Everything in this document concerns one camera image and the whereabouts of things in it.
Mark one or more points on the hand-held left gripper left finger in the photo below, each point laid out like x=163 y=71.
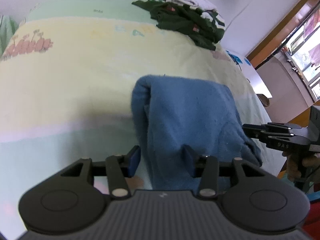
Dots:
x=133 y=160

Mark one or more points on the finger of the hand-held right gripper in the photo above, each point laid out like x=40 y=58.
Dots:
x=275 y=138
x=255 y=129

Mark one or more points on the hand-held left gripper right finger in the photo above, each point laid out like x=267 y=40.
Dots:
x=188 y=158

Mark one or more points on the blue fleece garment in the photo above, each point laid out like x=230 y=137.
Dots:
x=187 y=110

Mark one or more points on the person's right hand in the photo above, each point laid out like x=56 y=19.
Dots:
x=292 y=167

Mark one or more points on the woven basket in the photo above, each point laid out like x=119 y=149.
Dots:
x=265 y=101

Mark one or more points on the grey cabinet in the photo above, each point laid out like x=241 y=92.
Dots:
x=285 y=90

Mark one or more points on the small white table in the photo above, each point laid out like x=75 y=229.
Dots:
x=257 y=80

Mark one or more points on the window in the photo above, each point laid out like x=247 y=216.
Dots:
x=307 y=62

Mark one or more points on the red clothing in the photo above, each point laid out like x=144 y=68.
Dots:
x=313 y=217

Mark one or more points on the pastel printed bed blanket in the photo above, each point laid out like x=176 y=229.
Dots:
x=75 y=80

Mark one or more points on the green white striped garment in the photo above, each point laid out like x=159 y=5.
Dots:
x=218 y=21

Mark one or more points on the dark green garment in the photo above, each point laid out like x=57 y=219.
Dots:
x=185 y=22

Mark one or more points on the white folded garment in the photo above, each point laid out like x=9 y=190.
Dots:
x=197 y=3

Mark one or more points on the light green striped pillow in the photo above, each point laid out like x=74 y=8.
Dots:
x=6 y=35

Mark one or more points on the wooden door frame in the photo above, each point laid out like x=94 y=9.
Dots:
x=287 y=27

